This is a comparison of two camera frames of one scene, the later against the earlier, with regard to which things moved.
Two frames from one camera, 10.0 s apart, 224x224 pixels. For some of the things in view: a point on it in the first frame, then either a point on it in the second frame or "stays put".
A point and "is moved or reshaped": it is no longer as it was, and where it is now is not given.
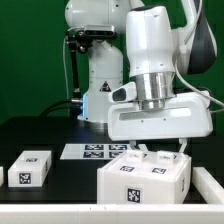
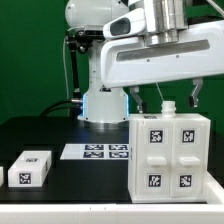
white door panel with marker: [165, 165] → [188, 158]
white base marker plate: [94, 151] stays put
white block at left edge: [1, 175] stays put
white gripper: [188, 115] → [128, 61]
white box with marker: [29, 169] stays put
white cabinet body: [112, 188] is moved or reshaped
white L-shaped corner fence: [209, 212] stays put
